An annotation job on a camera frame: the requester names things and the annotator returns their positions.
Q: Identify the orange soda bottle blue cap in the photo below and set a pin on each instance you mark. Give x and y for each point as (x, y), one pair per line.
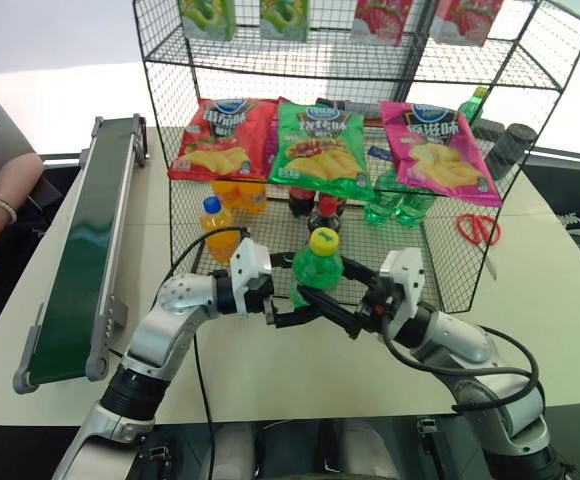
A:
(217, 230)

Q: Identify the green belt conveyor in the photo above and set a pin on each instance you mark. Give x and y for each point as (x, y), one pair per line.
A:
(85, 260)

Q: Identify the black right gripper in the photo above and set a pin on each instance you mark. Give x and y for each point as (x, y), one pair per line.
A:
(376, 307)

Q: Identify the green bottle with yellow cap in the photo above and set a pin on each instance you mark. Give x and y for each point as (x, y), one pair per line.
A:
(315, 270)

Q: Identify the pink potato chips bag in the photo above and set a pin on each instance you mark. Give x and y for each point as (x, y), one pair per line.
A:
(435, 150)

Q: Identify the black cylindrical container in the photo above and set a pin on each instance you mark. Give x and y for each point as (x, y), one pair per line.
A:
(512, 147)
(487, 129)

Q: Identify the green soda bottle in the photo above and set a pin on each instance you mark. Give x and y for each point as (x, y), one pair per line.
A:
(412, 210)
(380, 205)

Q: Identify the person bare forearm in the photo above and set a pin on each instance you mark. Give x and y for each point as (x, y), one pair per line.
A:
(20, 175)

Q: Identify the green potato chips bag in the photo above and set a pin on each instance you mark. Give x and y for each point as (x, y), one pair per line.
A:
(320, 150)

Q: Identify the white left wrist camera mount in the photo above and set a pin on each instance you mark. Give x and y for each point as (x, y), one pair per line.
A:
(247, 260)

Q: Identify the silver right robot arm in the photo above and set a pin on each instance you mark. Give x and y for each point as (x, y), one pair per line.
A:
(455, 335)

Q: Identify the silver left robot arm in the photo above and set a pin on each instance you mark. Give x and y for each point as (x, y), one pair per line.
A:
(170, 320)

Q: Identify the cola bottle with red cap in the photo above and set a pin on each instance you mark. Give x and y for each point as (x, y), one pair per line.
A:
(326, 215)

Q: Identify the blue card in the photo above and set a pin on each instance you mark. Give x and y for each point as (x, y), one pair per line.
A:
(380, 153)

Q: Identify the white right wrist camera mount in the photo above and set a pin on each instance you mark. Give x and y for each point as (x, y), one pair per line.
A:
(405, 280)

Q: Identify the red drink carton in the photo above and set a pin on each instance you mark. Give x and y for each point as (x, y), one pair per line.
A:
(380, 20)
(465, 20)

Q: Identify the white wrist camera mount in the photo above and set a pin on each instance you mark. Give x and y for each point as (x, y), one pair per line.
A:
(247, 260)
(405, 280)

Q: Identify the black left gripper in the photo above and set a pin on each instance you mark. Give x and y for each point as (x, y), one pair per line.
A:
(262, 290)

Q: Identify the red potato chips bag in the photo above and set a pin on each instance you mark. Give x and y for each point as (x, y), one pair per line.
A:
(220, 140)

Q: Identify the green drink carton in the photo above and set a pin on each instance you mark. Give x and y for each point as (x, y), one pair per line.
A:
(207, 17)
(285, 17)

